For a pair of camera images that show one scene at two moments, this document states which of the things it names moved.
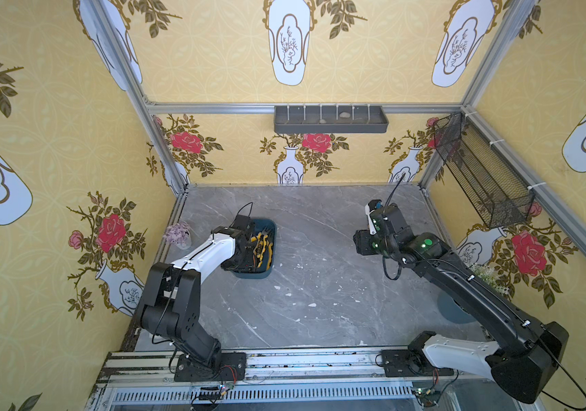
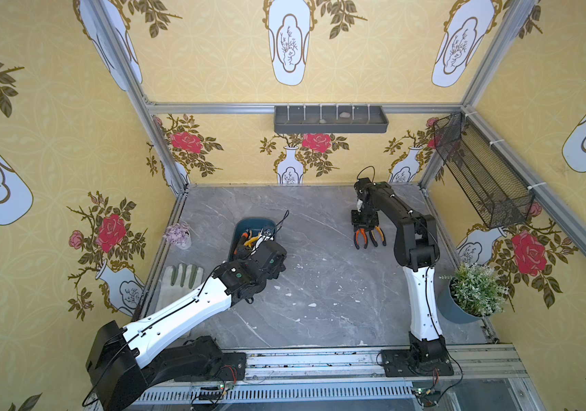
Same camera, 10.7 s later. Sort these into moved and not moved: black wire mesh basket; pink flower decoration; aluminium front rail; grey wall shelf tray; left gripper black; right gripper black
Moved: left gripper black; right gripper black
Not moved: grey wall shelf tray; aluminium front rail; black wire mesh basket; pink flower decoration
